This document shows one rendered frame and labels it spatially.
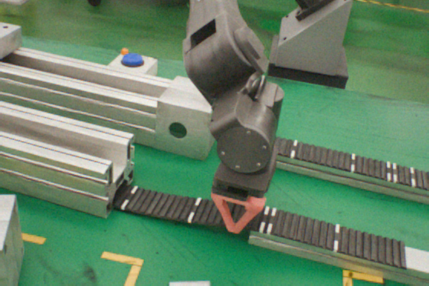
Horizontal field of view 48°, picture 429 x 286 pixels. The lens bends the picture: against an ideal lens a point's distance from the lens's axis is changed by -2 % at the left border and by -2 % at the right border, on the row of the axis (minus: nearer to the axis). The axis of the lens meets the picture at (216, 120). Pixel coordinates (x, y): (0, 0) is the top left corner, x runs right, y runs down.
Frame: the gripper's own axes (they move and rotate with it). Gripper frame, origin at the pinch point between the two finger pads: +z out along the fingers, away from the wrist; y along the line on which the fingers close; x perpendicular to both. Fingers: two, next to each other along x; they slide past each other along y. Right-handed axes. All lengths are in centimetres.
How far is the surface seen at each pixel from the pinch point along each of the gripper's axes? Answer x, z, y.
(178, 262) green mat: -5.5, 3.1, 8.6
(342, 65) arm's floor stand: 11, 2, -68
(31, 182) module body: -29.2, 0.0, 5.2
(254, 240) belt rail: 3.0, 2.1, 1.8
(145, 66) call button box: -27.3, -3.3, -31.4
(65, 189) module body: -23.9, -0.2, 4.9
